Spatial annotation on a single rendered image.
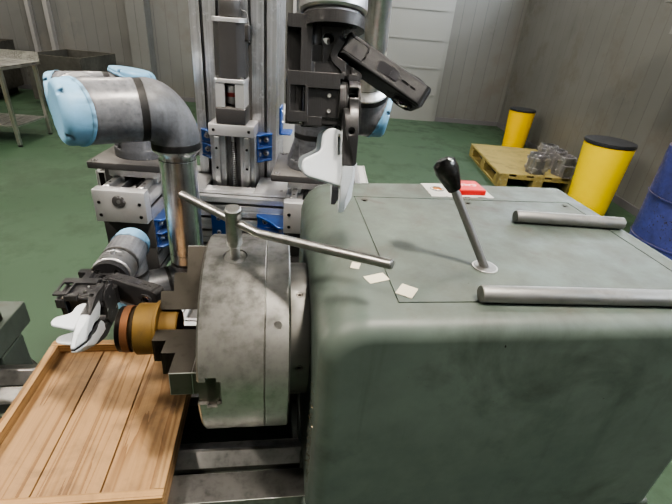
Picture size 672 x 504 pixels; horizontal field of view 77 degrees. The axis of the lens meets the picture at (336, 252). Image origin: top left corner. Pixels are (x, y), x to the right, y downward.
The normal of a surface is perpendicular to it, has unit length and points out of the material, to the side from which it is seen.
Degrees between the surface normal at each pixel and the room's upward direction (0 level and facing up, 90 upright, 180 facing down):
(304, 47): 76
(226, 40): 90
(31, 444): 0
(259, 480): 0
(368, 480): 90
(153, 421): 0
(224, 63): 90
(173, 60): 90
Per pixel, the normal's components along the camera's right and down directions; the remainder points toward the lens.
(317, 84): 0.14, 0.25
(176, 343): 0.07, -0.91
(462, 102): 0.01, 0.48
